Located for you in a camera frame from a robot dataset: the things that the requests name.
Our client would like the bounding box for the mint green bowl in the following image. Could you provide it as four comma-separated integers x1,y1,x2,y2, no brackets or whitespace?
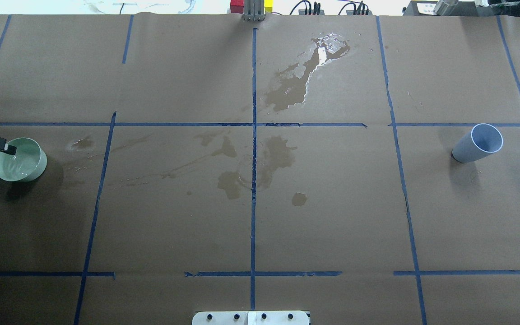
0,138,47,182

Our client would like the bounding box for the light blue plastic cup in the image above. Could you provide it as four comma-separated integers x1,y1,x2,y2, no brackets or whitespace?
450,123,504,164

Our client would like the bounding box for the yellow block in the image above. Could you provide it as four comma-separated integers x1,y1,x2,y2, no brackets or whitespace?
264,0,274,13

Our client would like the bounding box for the red block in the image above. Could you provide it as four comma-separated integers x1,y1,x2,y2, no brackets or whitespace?
229,0,244,14

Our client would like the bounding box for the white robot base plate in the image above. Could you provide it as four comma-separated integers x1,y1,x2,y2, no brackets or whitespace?
192,310,311,325

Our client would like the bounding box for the aluminium frame post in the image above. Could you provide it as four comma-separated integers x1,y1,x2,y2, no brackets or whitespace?
242,0,266,21

